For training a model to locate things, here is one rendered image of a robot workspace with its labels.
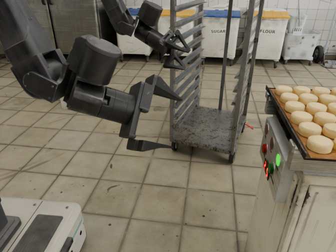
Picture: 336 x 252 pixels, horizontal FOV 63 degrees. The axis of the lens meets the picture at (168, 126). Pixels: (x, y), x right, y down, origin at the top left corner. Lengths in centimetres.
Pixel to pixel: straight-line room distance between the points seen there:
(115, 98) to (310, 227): 59
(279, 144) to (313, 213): 18
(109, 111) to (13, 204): 115
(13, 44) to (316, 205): 72
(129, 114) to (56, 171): 168
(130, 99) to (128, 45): 394
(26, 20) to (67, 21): 390
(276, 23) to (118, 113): 386
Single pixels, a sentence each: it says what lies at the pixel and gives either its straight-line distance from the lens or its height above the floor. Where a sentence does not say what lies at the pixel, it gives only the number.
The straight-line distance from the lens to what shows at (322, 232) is 85.
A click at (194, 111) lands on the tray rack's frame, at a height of 15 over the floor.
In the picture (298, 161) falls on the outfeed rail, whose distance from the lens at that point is 69.
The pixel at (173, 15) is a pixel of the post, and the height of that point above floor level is 102.
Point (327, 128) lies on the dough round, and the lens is 74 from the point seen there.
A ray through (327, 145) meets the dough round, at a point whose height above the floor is 92.
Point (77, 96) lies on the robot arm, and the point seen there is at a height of 107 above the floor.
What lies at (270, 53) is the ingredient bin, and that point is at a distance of 434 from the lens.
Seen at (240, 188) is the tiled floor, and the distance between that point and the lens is 191.
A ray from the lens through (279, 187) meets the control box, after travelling 78.
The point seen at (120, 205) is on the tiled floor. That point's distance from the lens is 176.
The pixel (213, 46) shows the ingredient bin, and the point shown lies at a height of 29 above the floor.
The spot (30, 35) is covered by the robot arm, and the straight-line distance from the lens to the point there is 49.
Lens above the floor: 124
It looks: 29 degrees down
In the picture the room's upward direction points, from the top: straight up
